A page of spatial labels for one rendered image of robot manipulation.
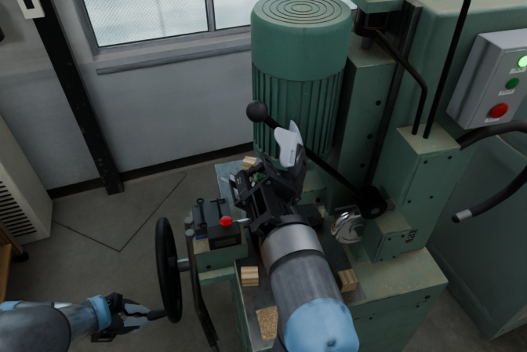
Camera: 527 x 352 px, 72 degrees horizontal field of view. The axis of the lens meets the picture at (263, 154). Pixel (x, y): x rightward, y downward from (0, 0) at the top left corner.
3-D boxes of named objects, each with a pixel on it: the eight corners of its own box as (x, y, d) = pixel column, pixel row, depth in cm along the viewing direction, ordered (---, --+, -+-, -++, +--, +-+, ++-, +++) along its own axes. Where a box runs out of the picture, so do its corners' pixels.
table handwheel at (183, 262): (164, 238, 121) (146, 201, 97) (223, 226, 125) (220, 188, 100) (172, 332, 106) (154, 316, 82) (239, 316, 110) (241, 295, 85)
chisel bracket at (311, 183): (266, 199, 98) (267, 177, 92) (315, 190, 100) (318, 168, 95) (273, 220, 93) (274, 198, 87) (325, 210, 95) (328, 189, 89)
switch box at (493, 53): (444, 111, 71) (477, 32, 60) (488, 105, 72) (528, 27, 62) (464, 131, 66) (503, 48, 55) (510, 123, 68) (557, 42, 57)
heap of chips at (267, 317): (256, 310, 84) (256, 306, 83) (296, 300, 86) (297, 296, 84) (263, 341, 79) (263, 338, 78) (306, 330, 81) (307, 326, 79)
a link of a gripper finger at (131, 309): (150, 314, 104) (117, 314, 100) (158, 304, 101) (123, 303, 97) (150, 325, 102) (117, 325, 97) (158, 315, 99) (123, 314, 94)
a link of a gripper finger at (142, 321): (150, 325, 102) (116, 325, 97) (158, 315, 99) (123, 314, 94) (150, 337, 100) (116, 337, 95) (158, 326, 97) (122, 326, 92)
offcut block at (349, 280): (355, 289, 98) (357, 281, 95) (340, 292, 98) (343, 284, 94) (349, 277, 101) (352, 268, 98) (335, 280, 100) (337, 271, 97)
